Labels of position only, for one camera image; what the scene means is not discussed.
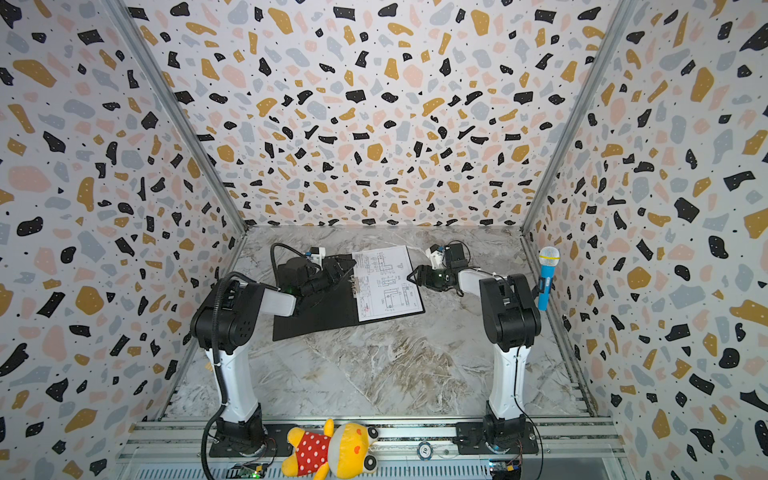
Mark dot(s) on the blue toy microphone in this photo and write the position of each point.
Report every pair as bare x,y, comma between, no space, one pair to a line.
549,258

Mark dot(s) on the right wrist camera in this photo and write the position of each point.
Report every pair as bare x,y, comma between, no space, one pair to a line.
436,256

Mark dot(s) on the green circuit board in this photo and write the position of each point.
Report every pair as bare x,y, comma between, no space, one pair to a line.
249,471

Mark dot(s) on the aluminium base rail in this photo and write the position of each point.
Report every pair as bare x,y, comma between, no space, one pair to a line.
557,448

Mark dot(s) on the yellow plush toy red dress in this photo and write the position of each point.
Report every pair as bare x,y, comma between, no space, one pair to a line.
343,451

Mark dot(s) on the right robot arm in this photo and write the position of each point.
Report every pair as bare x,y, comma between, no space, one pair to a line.
511,321

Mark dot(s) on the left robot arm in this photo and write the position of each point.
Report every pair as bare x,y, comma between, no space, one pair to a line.
223,327

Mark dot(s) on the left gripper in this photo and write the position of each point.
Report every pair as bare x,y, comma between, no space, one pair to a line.
334,273

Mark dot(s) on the poker chip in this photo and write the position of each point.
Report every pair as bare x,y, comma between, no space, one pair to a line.
425,451

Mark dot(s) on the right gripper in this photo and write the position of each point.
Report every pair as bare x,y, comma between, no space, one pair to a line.
429,278

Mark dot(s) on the paper with technical drawings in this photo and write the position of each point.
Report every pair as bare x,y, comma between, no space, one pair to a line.
381,288

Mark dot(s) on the right circuit board with wires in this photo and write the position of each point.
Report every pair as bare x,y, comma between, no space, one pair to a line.
505,470

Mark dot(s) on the orange folder black inside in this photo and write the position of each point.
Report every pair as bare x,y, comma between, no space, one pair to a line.
334,309

